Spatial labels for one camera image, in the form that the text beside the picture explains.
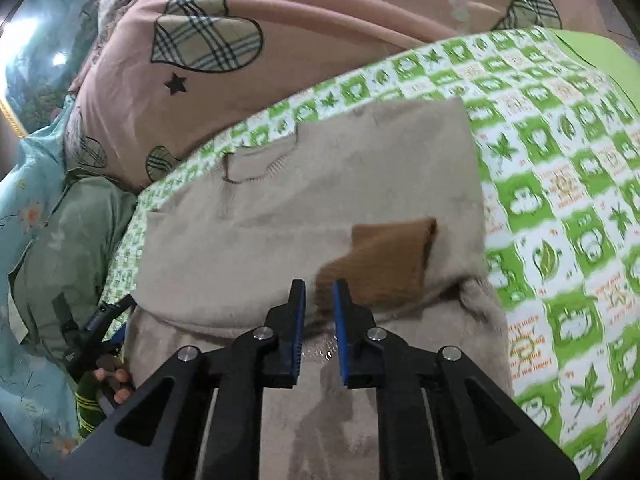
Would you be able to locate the brown knit sock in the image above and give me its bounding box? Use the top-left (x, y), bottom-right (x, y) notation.
top-left (315, 216), bottom-right (439, 312)

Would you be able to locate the landscape wall poster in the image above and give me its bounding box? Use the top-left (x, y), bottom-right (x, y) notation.
top-left (2, 0), bottom-right (123, 136)

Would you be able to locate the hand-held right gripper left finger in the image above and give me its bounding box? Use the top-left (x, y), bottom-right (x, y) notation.
top-left (52, 279), bottom-right (307, 480)

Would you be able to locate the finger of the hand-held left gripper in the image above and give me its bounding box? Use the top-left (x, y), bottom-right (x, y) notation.
top-left (96, 293), bottom-right (137, 333)

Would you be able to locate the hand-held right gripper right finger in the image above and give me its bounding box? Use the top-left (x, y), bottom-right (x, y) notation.
top-left (333, 279), bottom-right (582, 480)

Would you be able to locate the green white checkered bedsheet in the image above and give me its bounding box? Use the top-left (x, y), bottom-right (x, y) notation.
top-left (102, 26), bottom-right (640, 480)

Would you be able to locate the light blue floral blanket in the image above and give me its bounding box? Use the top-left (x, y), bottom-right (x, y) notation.
top-left (0, 105), bottom-right (106, 466)

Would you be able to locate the plain lime green sheet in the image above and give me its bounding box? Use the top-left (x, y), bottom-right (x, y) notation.
top-left (552, 29), bottom-right (640, 93)

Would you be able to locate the pale green garment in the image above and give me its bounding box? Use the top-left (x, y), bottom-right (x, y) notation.
top-left (7, 172), bottom-right (138, 361)

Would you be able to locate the beige sweater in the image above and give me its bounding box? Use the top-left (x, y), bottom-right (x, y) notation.
top-left (122, 96), bottom-right (516, 480)

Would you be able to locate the person's left hand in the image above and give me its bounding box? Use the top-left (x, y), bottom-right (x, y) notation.
top-left (93, 366), bottom-right (136, 406)

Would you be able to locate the pink quilt with plaid hearts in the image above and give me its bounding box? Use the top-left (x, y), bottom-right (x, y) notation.
top-left (62, 0), bottom-right (606, 193)

